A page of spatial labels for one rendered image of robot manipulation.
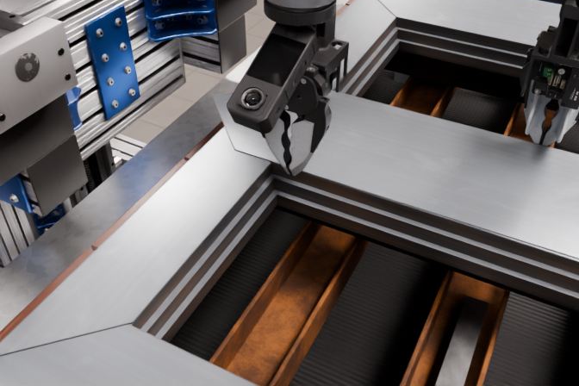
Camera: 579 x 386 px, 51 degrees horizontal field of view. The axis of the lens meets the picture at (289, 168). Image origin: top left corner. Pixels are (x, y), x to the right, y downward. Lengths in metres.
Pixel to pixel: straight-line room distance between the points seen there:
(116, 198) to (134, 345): 0.46
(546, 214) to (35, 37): 0.61
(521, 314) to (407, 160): 0.39
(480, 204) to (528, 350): 0.35
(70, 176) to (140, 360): 0.44
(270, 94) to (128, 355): 0.26
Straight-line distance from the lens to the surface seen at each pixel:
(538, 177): 0.77
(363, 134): 0.78
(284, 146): 0.69
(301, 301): 0.82
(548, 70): 0.71
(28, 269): 0.93
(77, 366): 0.57
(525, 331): 1.02
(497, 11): 1.15
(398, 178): 0.72
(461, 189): 0.72
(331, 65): 0.64
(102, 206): 0.99
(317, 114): 0.64
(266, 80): 0.59
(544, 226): 0.70
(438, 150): 0.77
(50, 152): 0.90
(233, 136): 0.78
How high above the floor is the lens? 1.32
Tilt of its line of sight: 39 degrees down
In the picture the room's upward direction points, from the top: straight up
